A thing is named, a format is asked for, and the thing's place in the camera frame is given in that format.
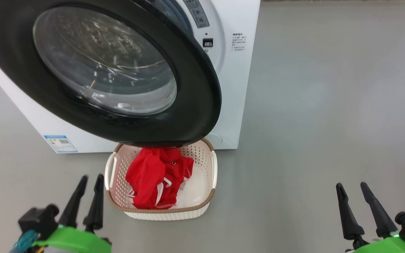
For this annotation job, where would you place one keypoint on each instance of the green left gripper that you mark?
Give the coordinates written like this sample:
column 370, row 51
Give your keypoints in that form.
column 76, row 242

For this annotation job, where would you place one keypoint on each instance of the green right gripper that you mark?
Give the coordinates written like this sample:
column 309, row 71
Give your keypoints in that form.
column 392, row 246

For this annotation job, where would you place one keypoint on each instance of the white cloth garment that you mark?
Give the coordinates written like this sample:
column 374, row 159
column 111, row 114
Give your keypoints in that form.
column 195, row 186

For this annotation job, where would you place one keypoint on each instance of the black round glass washer door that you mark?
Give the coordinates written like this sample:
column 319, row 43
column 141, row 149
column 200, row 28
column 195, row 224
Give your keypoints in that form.
column 195, row 88

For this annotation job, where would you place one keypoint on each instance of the cream basket with brown rim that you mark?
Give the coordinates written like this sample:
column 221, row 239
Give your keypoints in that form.
column 202, row 158

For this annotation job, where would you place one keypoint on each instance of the white front-load washing machine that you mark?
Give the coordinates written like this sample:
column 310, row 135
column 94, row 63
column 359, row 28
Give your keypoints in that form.
column 237, row 88

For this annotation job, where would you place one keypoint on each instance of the blue energy label sticker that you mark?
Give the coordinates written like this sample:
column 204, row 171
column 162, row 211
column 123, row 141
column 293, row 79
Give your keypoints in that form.
column 60, row 144

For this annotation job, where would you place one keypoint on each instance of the round white filter cover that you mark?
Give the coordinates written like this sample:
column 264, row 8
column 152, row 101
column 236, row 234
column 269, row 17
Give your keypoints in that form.
column 216, row 137

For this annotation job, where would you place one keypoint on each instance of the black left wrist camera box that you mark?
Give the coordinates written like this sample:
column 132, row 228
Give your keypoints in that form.
column 39, row 219

